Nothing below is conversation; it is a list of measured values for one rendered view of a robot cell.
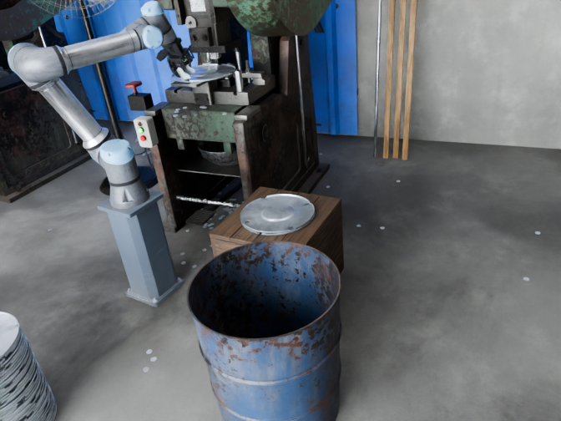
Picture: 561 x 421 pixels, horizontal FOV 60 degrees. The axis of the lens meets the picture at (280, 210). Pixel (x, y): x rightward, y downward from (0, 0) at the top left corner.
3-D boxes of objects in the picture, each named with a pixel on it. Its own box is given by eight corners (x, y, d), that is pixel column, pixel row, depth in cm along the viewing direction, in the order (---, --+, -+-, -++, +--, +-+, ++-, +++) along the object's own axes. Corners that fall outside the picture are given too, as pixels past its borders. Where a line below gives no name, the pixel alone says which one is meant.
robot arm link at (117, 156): (113, 186, 179) (103, 153, 172) (102, 175, 189) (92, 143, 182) (144, 176, 184) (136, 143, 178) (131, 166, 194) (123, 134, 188)
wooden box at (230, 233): (306, 328, 183) (300, 252, 166) (222, 304, 199) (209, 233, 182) (344, 267, 213) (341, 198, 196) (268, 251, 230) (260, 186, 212)
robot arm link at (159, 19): (134, 9, 182) (152, -3, 184) (149, 34, 190) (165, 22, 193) (144, 14, 177) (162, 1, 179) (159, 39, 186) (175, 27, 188)
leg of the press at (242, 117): (269, 249, 232) (244, 57, 187) (247, 246, 236) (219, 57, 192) (330, 168, 303) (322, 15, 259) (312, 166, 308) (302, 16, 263)
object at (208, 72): (159, 82, 215) (159, 79, 215) (194, 65, 238) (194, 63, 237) (215, 83, 204) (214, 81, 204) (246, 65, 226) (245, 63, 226)
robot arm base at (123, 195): (129, 211, 182) (123, 188, 177) (102, 204, 189) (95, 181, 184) (157, 194, 193) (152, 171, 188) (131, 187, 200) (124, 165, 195)
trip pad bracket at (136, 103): (152, 134, 233) (143, 94, 224) (136, 133, 237) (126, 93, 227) (159, 129, 238) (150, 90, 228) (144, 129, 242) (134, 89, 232)
